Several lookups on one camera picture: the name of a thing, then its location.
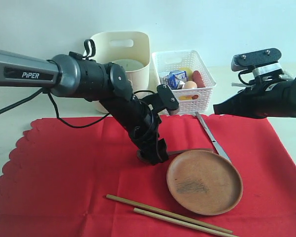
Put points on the blue white milk carton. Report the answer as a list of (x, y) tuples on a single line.
[(174, 79)]

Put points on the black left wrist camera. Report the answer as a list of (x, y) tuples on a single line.
[(163, 99)]

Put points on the white perforated plastic basket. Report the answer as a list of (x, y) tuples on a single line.
[(173, 60)]

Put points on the red scalloped cloth mat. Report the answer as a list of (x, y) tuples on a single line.
[(57, 178)]

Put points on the brown egg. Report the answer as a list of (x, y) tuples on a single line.
[(189, 85)]

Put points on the silver table knife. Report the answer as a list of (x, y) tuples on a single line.
[(215, 143)]

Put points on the cream plastic storage bin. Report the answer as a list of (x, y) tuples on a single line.
[(111, 46)]

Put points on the yellow cheese wedge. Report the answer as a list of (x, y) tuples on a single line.
[(184, 98)]

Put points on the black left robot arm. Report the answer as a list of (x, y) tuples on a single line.
[(70, 76)]

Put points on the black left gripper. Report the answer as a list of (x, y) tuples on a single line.
[(145, 136)]

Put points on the lower wooden chopstick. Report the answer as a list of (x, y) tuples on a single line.
[(182, 223)]

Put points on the yellow lemon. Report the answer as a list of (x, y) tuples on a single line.
[(188, 72)]

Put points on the dark wooden spoon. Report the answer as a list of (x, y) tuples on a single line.
[(177, 151)]

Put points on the red sausage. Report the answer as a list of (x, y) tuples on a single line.
[(197, 78)]

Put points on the upper wooden chopstick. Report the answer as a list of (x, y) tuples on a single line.
[(166, 213)]

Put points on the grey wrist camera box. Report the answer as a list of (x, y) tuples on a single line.
[(261, 63)]

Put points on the wooden chopstick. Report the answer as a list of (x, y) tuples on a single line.
[(166, 213), (182, 223)]

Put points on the pale green ceramic bowl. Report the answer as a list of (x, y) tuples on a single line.
[(129, 65)]

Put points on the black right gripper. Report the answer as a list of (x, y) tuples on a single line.
[(260, 102)]

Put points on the brown clay plate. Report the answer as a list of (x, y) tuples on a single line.
[(204, 182)]

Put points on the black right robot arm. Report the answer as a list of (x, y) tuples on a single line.
[(275, 78)]

